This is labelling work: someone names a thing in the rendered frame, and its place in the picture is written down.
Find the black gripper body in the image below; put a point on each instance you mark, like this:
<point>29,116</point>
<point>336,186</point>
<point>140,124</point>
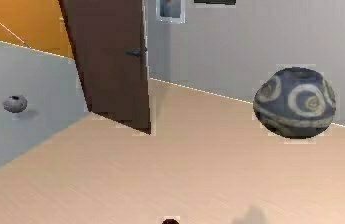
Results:
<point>170,221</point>

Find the dark brown room door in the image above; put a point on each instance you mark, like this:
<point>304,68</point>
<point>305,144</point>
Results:
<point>111,60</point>

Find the blue vase with pale swirls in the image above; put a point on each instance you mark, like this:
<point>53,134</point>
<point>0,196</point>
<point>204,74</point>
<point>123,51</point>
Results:
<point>295,103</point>

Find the small grey round pot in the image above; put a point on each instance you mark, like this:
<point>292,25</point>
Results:
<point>14,103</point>

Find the white framed wall picture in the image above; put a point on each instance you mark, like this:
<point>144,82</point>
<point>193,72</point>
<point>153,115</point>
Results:
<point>170,9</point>

